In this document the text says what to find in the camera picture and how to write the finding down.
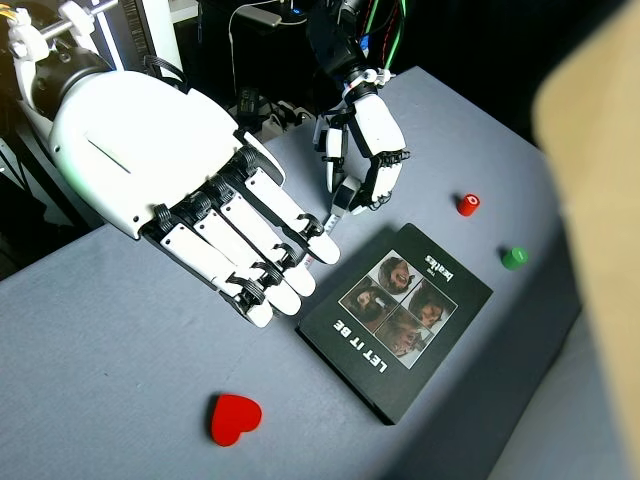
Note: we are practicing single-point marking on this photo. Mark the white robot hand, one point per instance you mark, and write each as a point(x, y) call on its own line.
point(380, 125)
point(150, 145)

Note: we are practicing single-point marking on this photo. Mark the grey tape measure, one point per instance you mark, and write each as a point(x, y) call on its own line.
point(345, 197)

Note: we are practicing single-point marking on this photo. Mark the black Let It Be album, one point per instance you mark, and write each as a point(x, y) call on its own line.
point(350, 350)

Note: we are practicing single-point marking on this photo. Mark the white power strip with plugs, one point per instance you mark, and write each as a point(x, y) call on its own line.
point(280, 125)

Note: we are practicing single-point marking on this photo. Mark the black power adapter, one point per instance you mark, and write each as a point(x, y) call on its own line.
point(248, 102)

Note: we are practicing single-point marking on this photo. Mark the white computer tower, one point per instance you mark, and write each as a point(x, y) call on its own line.
point(160, 35)

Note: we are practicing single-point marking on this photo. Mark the red cylinder block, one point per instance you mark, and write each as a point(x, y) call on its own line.
point(468, 205)

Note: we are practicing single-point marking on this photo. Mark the flat grey device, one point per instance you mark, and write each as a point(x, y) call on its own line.
point(265, 19)

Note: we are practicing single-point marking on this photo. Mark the green cylinder block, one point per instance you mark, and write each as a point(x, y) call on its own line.
point(515, 258)

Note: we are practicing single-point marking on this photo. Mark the grey table cloth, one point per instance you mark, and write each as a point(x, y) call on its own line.
point(125, 375)

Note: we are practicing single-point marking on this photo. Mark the tan blurred board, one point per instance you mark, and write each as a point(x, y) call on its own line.
point(600, 200)

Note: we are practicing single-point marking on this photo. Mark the red heart block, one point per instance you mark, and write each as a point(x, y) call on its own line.
point(235, 420)

